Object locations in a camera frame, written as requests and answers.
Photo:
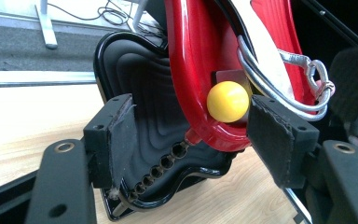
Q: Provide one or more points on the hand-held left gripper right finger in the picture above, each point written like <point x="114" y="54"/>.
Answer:
<point x="279" y="140"/>

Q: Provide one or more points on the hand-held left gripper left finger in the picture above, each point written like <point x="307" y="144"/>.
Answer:
<point x="118" y="137"/>

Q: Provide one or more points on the black silver high-heel sandal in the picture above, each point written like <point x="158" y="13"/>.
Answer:
<point x="270" y="56"/>

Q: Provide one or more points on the yellow ball knob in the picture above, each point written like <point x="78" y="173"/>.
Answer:
<point x="227" y="101"/>

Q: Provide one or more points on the aluminium floor rail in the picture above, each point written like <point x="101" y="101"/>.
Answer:
<point x="37" y="77"/>

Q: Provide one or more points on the white desk frame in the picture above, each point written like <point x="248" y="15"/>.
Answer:
<point x="46" y="28"/>

